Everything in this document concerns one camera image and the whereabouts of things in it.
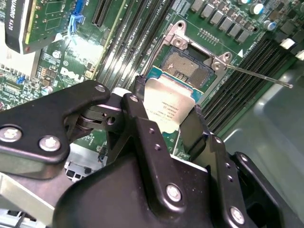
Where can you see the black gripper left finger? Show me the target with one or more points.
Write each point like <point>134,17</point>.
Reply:
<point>35,118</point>

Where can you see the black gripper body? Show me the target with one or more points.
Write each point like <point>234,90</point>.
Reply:
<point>107,202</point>

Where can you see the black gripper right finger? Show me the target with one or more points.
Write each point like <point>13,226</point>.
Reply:
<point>197,133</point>

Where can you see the silver-topped CPU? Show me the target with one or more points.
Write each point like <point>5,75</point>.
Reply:
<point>168,99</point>

